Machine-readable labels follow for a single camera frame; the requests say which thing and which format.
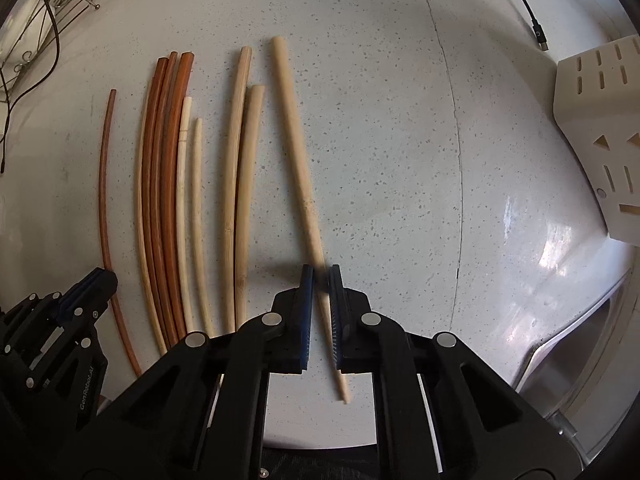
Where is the thin reddish-brown chopstick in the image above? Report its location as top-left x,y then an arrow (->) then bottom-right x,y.
100,89 -> 143,377

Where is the black cable with flat plug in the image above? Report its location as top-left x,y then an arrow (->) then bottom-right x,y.
492,0 -> 551,52

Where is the cream plastic utensil holder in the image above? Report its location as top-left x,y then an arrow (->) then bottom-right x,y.
552,35 -> 640,247

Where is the light bamboo chopstick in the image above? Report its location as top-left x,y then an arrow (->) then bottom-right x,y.
234,84 -> 266,328
221,46 -> 253,335

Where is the stainless steel sink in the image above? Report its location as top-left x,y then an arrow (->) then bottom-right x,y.
515,260 -> 640,461

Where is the long light wooden chopstick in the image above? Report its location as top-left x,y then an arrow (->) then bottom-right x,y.
270,36 -> 351,404

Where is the metal wire dish rack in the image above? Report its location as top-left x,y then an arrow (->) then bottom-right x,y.
0,0 -> 113,106

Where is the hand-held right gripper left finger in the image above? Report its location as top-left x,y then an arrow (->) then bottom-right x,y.
60,264 -> 316,480

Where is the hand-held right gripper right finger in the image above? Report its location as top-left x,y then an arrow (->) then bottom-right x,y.
326,264 -> 586,480

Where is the cream chopstick with groove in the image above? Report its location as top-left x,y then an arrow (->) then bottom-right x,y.
176,96 -> 196,333

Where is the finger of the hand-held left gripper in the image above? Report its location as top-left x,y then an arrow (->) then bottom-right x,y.
55,269 -> 119,311
22,292 -> 108,341

